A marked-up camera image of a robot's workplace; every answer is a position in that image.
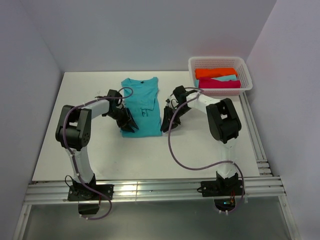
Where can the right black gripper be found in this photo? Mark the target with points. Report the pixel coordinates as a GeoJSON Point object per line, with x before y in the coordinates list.
{"type": "Point", "coordinates": [167, 114]}

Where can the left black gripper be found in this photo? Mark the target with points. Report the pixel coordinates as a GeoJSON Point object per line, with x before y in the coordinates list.
{"type": "Point", "coordinates": [123, 125]}

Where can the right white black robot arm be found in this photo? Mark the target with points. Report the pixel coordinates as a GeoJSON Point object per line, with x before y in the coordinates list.
{"type": "Point", "coordinates": [224, 126]}

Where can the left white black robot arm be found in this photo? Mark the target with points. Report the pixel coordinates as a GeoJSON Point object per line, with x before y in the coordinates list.
{"type": "Point", "coordinates": [73, 132]}

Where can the pink rolled t shirt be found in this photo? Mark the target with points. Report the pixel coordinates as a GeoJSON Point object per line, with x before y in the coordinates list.
{"type": "Point", "coordinates": [211, 83]}

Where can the orange rolled t shirt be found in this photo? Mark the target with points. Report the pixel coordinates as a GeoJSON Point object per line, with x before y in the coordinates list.
{"type": "Point", "coordinates": [214, 72]}

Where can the light teal rolled t shirt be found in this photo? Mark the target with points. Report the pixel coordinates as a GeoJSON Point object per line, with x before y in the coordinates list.
{"type": "Point", "coordinates": [226, 78]}

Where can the white plastic basket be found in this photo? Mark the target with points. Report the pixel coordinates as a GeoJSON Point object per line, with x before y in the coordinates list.
{"type": "Point", "coordinates": [214, 62]}

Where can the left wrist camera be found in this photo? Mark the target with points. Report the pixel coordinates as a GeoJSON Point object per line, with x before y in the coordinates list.
{"type": "Point", "coordinates": [112, 95]}

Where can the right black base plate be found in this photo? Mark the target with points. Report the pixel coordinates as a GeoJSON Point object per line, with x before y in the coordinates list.
{"type": "Point", "coordinates": [207, 187]}

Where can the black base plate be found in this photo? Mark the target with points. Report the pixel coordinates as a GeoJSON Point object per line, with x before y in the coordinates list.
{"type": "Point", "coordinates": [207, 187]}
{"type": "Point", "coordinates": [105, 191]}

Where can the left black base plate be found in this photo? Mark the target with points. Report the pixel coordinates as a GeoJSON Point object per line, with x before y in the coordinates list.
{"type": "Point", "coordinates": [105, 191]}

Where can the aluminium rail frame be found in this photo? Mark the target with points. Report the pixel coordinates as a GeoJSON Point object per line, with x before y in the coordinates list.
{"type": "Point", "coordinates": [266, 185]}

